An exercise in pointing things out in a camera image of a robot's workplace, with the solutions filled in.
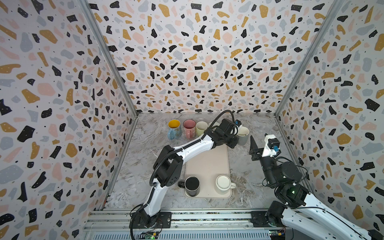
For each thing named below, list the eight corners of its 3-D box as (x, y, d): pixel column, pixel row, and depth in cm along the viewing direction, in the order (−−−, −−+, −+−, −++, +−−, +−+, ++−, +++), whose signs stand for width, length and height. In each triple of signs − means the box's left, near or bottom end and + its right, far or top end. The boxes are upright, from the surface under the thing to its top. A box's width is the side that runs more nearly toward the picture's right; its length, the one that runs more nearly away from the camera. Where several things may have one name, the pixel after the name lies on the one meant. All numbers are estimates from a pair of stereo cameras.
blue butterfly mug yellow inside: (169, 139, 108) (167, 128, 99) (171, 130, 114) (168, 119, 104) (181, 139, 108) (179, 128, 99) (182, 130, 114) (180, 119, 104)
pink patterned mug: (183, 142, 107) (182, 131, 98) (184, 130, 114) (183, 119, 105) (195, 142, 107) (195, 131, 98) (196, 130, 114) (195, 119, 105)
